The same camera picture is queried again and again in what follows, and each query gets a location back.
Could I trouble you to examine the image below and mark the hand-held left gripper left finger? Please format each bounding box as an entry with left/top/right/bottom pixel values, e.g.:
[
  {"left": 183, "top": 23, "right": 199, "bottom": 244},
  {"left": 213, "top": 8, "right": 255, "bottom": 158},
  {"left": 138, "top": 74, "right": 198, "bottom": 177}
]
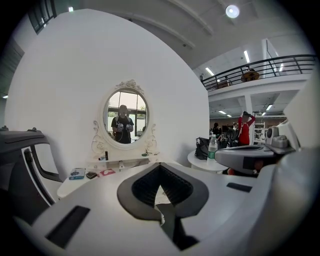
[{"left": 31, "top": 162, "right": 181, "bottom": 256}]

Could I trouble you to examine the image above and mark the brown round object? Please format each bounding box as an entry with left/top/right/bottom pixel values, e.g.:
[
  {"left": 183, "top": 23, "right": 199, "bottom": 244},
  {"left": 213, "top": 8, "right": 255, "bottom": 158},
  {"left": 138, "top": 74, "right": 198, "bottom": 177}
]
[{"left": 240, "top": 69, "right": 260, "bottom": 83}]

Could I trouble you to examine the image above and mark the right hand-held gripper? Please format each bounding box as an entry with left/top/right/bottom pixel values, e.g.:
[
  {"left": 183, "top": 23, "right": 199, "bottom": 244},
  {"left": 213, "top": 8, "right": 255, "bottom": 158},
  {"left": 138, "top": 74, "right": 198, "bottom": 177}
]
[{"left": 214, "top": 119, "right": 302, "bottom": 176}]

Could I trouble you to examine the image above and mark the oval white framed mirror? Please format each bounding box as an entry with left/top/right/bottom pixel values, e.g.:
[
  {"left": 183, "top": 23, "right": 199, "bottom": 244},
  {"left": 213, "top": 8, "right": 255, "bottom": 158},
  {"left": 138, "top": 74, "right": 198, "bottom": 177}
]
[{"left": 102, "top": 87, "right": 150, "bottom": 151}]

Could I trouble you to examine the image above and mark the black metal railing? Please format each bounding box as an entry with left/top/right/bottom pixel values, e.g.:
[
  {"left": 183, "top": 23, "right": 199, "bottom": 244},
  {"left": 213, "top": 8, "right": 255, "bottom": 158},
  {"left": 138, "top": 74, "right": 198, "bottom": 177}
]
[
  {"left": 201, "top": 54, "right": 318, "bottom": 92},
  {"left": 26, "top": 0, "right": 58, "bottom": 35}
]

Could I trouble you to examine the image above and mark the white ornate dressing table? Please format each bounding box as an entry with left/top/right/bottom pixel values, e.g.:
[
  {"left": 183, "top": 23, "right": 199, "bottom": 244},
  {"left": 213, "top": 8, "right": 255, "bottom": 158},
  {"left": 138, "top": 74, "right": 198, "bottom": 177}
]
[{"left": 56, "top": 79, "right": 183, "bottom": 201}]

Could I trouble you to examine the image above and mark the black bag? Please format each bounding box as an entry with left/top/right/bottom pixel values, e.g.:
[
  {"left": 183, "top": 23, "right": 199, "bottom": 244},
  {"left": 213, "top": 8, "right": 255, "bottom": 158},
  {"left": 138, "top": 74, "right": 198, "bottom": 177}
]
[{"left": 194, "top": 136, "right": 211, "bottom": 161}]

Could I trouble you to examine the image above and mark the clear water bottle green label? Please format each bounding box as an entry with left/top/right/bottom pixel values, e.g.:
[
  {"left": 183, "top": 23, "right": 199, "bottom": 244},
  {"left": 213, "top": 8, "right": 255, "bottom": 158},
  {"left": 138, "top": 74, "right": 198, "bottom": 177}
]
[{"left": 206, "top": 134, "right": 219, "bottom": 166}]

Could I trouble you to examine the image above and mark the blue flat box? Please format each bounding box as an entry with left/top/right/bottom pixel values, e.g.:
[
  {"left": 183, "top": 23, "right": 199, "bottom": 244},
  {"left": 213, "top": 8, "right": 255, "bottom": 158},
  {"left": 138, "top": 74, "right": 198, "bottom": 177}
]
[{"left": 68, "top": 167, "right": 86, "bottom": 181}]

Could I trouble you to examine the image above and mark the white round side table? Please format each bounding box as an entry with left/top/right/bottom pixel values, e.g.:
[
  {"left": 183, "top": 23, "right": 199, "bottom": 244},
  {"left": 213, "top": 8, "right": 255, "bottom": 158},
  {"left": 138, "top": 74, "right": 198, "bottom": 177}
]
[{"left": 187, "top": 149, "right": 230, "bottom": 175}]

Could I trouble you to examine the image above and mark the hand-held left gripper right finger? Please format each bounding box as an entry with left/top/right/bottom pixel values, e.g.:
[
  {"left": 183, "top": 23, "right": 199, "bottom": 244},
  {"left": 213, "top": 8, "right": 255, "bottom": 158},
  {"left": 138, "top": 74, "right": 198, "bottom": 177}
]
[{"left": 159, "top": 162, "right": 272, "bottom": 256}]

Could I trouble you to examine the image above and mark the round ceiling lamp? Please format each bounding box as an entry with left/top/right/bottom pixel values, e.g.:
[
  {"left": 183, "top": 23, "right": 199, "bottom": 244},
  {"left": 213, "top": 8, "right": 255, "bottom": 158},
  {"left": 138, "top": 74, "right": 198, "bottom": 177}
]
[{"left": 225, "top": 4, "right": 241, "bottom": 19}]

